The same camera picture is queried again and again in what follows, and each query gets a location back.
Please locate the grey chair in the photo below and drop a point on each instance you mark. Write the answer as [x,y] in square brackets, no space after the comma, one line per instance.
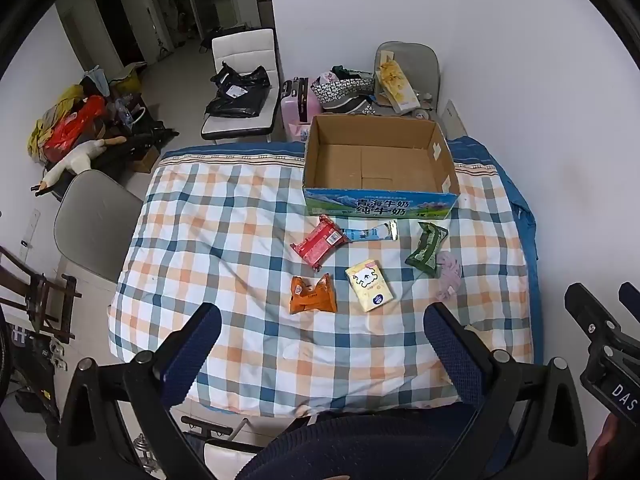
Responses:
[97,220]
[425,70]

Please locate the yellow tissue pack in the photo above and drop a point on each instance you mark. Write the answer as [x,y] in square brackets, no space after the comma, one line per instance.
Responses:
[369,285]

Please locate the small brown cardboard box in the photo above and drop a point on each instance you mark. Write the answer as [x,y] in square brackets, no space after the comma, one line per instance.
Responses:
[146,162]

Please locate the plaid blanket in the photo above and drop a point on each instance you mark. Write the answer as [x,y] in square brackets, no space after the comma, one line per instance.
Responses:
[225,240]

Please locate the red plastic bag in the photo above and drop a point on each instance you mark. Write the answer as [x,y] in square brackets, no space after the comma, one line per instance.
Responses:
[75,125]

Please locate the pink floral pack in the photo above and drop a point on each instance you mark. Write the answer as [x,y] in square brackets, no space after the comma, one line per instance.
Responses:
[300,133]

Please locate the orange snack packet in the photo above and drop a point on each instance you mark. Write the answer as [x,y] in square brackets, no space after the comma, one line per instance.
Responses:
[312,295]

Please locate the white board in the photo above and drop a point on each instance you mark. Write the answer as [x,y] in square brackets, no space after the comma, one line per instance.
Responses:
[454,120]

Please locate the white wall socket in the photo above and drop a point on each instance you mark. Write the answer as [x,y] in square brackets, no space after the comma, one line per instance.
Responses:
[27,232]

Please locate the white padded chair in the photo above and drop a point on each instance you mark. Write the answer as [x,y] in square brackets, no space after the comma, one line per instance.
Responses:
[245,47]

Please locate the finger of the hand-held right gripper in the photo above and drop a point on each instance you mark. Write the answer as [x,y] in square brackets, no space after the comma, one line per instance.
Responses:
[631,296]
[590,310]

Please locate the red snack packet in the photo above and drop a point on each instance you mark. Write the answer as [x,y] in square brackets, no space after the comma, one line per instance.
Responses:
[320,242]

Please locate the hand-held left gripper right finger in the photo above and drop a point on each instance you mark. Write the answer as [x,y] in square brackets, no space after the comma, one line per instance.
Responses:
[452,355]

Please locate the white goose plush toy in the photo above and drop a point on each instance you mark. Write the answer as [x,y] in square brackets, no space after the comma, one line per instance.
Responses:
[82,157]

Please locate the green snack packet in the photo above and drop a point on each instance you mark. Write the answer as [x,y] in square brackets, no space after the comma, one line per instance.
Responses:
[425,250]

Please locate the tape roll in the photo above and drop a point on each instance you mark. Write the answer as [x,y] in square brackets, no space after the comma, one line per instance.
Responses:
[424,114]

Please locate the yellow cloth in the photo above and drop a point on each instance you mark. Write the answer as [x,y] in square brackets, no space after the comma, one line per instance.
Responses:
[42,132]

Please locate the yellow basket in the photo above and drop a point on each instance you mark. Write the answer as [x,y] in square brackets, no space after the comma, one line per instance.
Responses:
[129,79]

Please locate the pink suitcase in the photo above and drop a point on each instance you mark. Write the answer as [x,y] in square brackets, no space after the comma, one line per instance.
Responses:
[297,102]

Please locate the pink cloth scrunchie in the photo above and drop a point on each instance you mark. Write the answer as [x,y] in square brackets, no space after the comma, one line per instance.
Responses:
[449,272]

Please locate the black white patterned tote bag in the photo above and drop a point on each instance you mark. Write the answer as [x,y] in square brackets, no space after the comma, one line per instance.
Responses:
[345,92]

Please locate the yellow flower print box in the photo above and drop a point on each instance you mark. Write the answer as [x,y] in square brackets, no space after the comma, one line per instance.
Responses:
[397,82]

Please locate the black metal bar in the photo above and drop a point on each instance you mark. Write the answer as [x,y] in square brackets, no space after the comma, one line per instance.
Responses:
[207,426]

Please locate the dark wooden folding chair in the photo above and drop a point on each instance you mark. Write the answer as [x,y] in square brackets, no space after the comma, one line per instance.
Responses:
[40,295]

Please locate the person's right hand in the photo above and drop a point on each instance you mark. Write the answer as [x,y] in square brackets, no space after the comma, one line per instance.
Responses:
[610,440]

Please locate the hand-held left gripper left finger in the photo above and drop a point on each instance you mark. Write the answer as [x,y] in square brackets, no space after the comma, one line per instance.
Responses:
[192,350]

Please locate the blue white tube packet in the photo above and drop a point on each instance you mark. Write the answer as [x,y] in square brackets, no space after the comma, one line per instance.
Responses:
[370,233]

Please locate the light blue cloth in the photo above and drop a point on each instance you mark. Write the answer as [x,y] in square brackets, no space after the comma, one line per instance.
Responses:
[95,80]

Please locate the black plastic bag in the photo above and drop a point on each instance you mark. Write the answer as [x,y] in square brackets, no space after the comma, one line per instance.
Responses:
[237,90]

